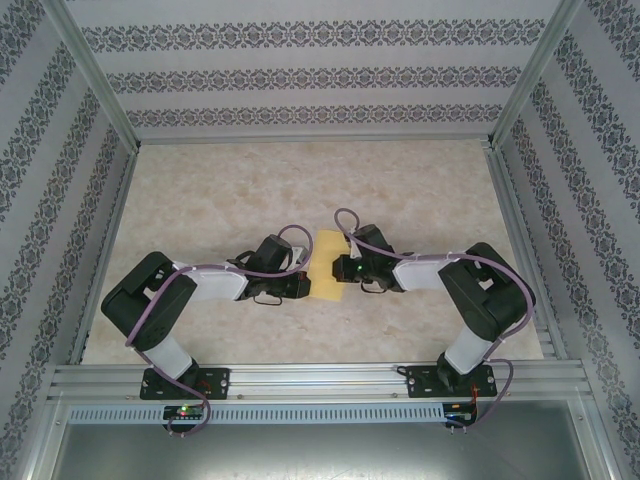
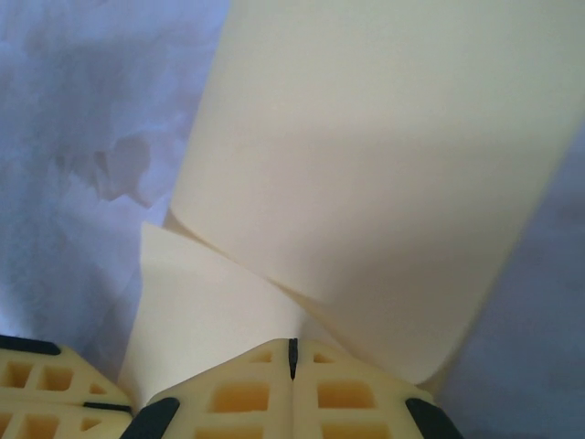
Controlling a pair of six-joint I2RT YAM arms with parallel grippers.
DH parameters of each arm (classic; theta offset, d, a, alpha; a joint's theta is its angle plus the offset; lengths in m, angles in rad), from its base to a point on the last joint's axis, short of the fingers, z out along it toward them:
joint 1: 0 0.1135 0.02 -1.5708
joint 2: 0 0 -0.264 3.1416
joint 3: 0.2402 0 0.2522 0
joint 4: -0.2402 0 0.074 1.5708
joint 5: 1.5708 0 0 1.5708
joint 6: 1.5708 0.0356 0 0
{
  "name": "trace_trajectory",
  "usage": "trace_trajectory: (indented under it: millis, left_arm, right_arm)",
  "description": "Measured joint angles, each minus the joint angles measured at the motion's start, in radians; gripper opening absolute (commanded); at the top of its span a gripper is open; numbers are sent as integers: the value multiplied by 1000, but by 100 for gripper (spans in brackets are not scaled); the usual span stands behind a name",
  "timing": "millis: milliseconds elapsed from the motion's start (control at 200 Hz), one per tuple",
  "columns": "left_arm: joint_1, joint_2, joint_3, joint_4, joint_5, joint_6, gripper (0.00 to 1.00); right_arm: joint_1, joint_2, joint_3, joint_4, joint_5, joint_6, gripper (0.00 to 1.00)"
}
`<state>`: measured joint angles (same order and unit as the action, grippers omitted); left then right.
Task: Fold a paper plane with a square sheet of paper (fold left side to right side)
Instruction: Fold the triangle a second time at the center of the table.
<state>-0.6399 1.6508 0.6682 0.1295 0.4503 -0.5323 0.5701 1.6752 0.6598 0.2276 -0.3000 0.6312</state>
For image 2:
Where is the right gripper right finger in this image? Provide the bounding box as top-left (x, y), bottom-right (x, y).
top-left (292, 337), bottom-right (465, 439)

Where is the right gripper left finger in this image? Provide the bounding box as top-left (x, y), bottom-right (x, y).
top-left (122, 337), bottom-right (294, 439)

